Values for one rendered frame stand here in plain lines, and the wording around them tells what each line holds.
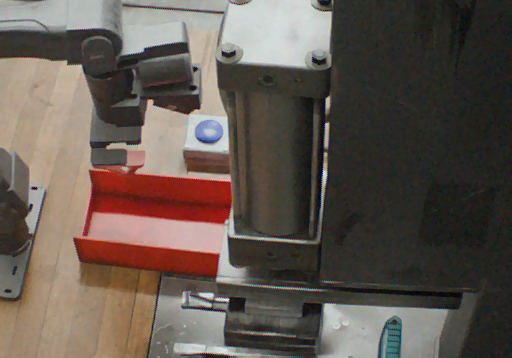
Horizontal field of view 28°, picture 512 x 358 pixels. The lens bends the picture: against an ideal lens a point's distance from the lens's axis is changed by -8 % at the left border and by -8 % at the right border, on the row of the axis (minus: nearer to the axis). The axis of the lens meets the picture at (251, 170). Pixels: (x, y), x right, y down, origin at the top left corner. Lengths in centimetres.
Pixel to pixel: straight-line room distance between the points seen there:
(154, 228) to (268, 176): 55
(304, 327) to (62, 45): 40
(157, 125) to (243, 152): 67
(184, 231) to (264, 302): 38
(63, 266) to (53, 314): 8
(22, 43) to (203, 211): 45
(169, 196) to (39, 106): 29
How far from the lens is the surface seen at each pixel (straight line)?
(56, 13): 116
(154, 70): 120
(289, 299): 111
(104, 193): 152
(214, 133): 153
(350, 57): 78
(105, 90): 122
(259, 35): 85
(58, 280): 146
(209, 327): 139
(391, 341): 136
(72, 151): 159
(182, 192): 148
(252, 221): 101
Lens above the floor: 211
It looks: 52 degrees down
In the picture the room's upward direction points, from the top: 2 degrees counter-clockwise
